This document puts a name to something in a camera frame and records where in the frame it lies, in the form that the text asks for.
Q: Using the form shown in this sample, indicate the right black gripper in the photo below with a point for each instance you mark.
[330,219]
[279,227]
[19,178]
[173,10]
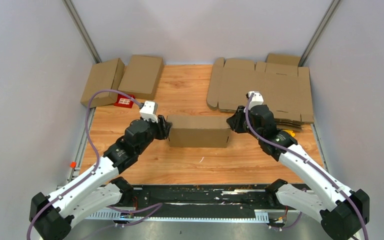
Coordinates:
[235,121]

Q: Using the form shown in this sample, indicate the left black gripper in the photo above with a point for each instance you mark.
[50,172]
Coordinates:
[165,127]

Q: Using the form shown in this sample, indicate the cardboard box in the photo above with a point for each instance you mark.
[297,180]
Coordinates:
[142,76]
[188,131]
[103,76]

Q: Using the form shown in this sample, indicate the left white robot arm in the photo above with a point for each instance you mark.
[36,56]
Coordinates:
[54,215]

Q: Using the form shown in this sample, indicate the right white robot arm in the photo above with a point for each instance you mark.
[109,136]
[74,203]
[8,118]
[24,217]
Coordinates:
[341,211]

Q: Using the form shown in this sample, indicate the folded cardboard box upright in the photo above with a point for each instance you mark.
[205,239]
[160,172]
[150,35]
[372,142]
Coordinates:
[142,76]

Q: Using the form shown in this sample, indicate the red plastic block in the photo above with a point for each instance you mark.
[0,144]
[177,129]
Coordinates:
[124,102]

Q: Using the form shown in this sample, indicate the yellow plastic wedge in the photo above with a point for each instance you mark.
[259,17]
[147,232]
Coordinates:
[290,132]

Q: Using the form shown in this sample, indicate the stack of flat cardboard sheets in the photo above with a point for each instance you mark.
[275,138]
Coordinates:
[284,85]

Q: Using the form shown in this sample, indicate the orange button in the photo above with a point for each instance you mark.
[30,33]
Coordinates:
[73,164]

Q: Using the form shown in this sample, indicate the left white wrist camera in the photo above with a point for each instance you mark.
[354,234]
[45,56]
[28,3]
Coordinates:
[148,111]

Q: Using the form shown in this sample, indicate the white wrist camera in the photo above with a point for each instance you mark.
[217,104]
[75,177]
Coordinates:
[148,111]
[254,98]

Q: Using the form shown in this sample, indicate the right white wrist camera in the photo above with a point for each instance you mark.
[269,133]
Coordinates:
[254,98]

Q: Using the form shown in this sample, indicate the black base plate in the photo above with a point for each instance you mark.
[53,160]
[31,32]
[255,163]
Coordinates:
[235,203]

